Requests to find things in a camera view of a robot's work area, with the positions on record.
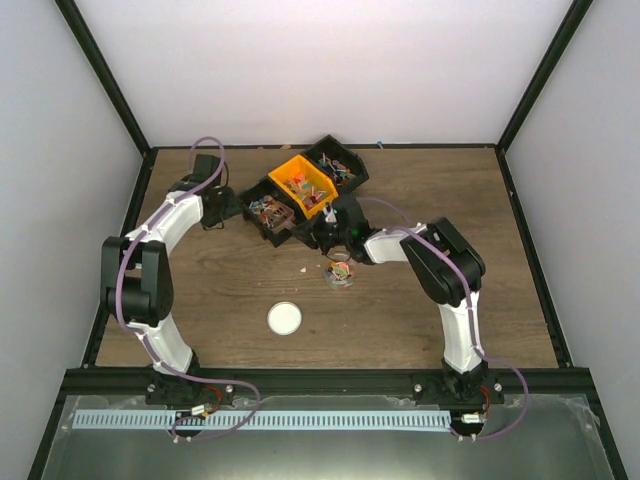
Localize light blue slotted rail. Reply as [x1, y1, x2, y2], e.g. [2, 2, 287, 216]
[72, 410, 451, 432]

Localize clear plastic cup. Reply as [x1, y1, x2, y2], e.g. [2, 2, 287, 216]
[323, 257, 356, 290]

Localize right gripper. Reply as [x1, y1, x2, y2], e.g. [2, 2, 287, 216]
[291, 212, 351, 257]

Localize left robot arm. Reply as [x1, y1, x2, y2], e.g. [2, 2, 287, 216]
[100, 154, 235, 404]

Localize white round lid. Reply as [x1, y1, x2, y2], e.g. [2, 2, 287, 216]
[267, 302, 302, 336]

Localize black bin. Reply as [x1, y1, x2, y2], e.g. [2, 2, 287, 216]
[302, 134, 369, 194]
[238, 177, 305, 247]

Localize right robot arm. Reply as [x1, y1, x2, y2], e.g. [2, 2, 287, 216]
[293, 194, 488, 403]

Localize orange candy bin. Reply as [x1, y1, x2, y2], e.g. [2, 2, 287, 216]
[268, 154, 338, 219]

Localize brown slotted scoop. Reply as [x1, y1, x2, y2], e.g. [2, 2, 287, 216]
[264, 201, 295, 234]

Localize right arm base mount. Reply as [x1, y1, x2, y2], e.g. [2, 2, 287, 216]
[411, 361, 504, 408]

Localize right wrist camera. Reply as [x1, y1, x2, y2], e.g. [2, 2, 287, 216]
[322, 203, 337, 224]

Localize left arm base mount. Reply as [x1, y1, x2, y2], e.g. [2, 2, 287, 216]
[145, 368, 237, 409]

